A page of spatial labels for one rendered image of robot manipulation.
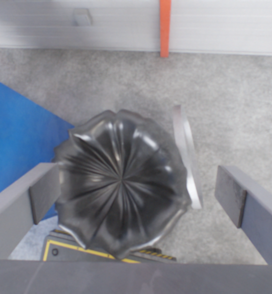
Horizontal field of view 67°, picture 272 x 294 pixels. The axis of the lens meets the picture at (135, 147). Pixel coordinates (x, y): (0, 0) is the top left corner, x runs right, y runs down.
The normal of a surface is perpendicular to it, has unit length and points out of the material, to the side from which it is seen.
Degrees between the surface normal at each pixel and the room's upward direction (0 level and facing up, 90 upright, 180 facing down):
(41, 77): 0
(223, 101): 0
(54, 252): 0
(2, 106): 90
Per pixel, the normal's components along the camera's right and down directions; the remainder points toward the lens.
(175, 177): -0.37, -0.15
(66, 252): -0.12, -0.14
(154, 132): -0.07, 0.07
